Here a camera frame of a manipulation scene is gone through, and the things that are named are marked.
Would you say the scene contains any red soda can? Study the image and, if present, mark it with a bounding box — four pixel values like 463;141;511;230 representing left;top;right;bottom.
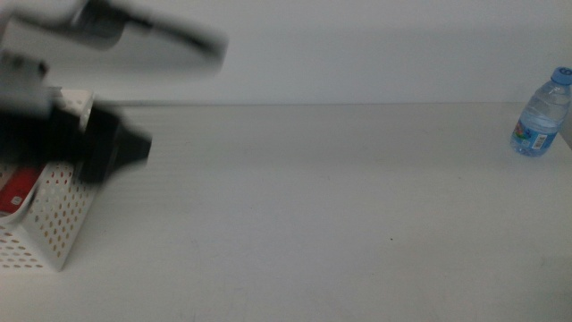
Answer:
0;165;45;216

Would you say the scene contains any clear water bottle blue cap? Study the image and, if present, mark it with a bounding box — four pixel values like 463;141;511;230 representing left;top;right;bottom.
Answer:
509;66;572;157

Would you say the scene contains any white perforated plastic basket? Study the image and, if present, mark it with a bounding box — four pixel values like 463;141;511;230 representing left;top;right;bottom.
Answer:
0;88;98;273

